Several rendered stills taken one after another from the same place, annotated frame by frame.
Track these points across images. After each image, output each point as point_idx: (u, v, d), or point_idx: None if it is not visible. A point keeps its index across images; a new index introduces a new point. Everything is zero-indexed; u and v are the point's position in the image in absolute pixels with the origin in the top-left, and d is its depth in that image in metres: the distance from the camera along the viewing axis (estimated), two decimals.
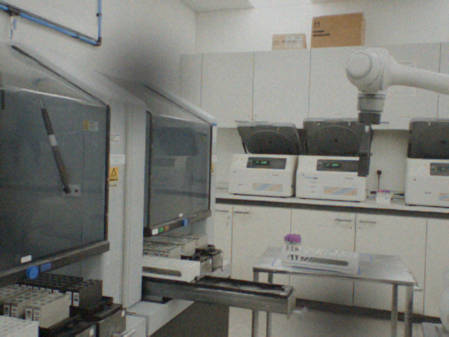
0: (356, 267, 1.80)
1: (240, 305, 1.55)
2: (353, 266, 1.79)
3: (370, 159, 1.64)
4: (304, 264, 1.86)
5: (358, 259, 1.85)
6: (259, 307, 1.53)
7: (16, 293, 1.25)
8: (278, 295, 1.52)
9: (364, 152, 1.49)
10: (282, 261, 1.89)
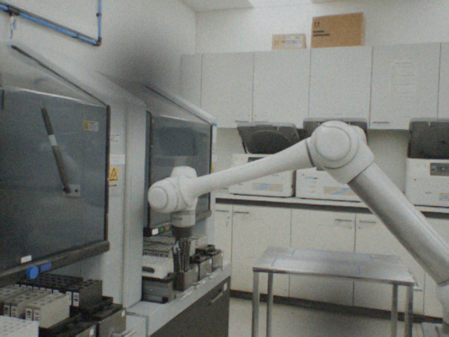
0: (163, 274, 1.67)
1: None
2: (159, 273, 1.66)
3: (177, 274, 1.70)
4: None
5: (170, 265, 1.72)
6: (144, 291, 1.67)
7: (16, 293, 1.25)
8: (161, 280, 1.66)
9: None
10: None
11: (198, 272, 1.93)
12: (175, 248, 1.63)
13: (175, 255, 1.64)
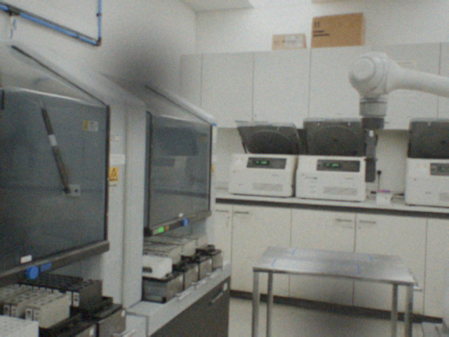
0: (161, 274, 1.67)
1: None
2: (157, 273, 1.67)
3: (375, 163, 1.62)
4: None
5: (168, 265, 1.72)
6: (142, 291, 1.67)
7: (16, 293, 1.25)
8: (159, 280, 1.66)
9: (370, 157, 1.47)
10: None
11: (198, 272, 1.93)
12: None
13: None
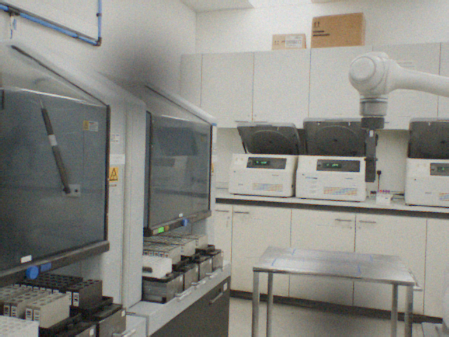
0: (161, 274, 1.67)
1: None
2: (157, 273, 1.67)
3: (375, 163, 1.62)
4: None
5: (168, 265, 1.72)
6: (142, 291, 1.67)
7: (16, 293, 1.25)
8: (159, 280, 1.66)
9: (370, 157, 1.47)
10: None
11: (198, 272, 1.93)
12: None
13: None
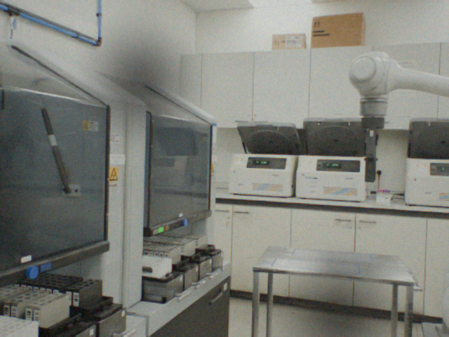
0: (161, 274, 1.67)
1: None
2: (157, 273, 1.67)
3: (375, 163, 1.62)
4: None
5: (168, 265, 1.72)
6: (142, 291, 1.67)
7: (16, 293, 1.25)
8: (159, 280, 1.66)
9: (370, 157, 1.47)
10: None
11: (198, 272, 1.93)
12: None
13: None
